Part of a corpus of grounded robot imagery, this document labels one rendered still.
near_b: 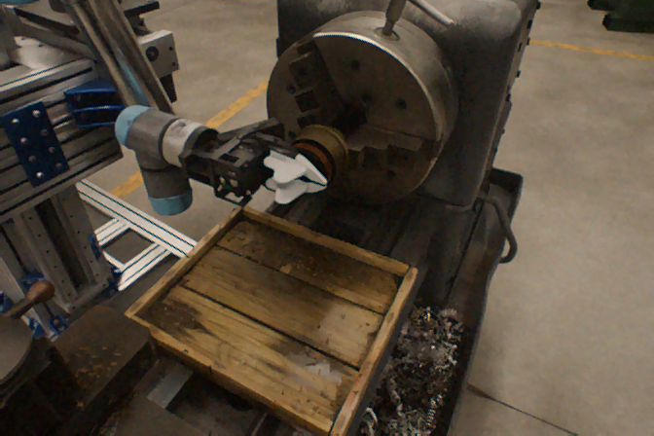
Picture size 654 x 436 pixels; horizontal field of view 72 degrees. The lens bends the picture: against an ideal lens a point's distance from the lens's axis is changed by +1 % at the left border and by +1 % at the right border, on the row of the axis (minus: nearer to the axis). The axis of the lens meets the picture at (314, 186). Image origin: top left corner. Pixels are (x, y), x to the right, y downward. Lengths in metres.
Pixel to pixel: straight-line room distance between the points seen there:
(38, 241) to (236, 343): 0.81
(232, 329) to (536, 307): 1.51
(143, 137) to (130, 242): 1.20
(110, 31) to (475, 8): 0.58
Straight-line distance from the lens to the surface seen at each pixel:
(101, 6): 0.82
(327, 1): 0.89
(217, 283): 0.77
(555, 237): 2.37
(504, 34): 0.81
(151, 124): 0.75
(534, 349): 1.91
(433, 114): 0.69
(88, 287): 1.59
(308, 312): 0.72
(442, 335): 1.13
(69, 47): 1.23
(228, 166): 0.63
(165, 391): 0.71
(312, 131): 0.67
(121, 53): 0.83
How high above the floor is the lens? 1.46
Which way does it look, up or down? 38 degrees down
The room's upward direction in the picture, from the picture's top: straight up
